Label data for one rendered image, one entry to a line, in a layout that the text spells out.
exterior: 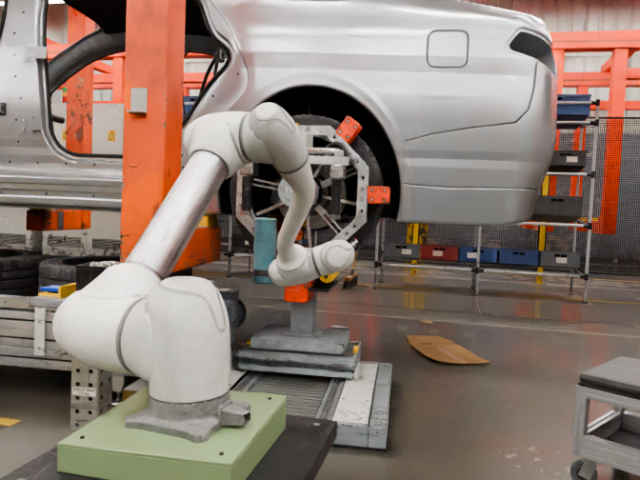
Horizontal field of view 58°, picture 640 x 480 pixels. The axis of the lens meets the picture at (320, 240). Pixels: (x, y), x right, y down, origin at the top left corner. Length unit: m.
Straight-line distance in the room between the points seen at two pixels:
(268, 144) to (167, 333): 0.60
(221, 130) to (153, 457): 0.82
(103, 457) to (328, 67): 1.89
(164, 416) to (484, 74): 1.92
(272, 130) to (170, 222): 0.34
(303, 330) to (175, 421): 1.50
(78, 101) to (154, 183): 3.45
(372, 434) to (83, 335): 1.09
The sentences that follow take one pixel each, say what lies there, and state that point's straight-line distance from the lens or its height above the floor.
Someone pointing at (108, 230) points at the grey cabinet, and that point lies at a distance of 7.20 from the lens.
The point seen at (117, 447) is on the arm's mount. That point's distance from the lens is 1.13.
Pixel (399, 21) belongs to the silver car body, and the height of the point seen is 1.58.
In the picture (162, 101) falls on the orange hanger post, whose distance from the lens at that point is 2.18.
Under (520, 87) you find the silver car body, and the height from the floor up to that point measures 1.32.
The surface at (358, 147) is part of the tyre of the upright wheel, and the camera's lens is 2.44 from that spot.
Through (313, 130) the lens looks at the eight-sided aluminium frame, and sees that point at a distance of 2.39.
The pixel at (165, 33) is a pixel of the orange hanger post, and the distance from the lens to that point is 2.23.
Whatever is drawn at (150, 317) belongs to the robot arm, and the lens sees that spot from 1.12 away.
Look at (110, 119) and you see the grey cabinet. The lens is 7.26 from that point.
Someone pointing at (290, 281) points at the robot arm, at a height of 0.54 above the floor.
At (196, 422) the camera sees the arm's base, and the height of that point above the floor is 0.38.
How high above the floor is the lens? 0.78
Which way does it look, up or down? 3 degrees down
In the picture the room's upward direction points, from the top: 2 degrees clockwise
